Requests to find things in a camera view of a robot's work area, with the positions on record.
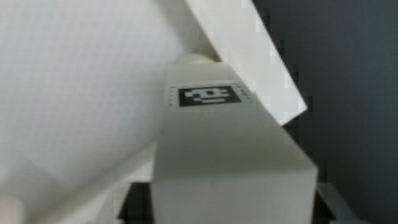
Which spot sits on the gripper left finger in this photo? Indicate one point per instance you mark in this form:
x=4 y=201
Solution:
x=137 y=208

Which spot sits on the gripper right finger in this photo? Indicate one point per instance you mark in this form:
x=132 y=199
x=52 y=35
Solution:
x=336 y=204

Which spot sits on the white desk leg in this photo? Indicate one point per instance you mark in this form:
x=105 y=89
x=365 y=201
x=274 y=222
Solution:
x=233 y=176

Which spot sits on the white desk top tray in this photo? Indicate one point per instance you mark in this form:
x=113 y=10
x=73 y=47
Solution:
x=86 y=52

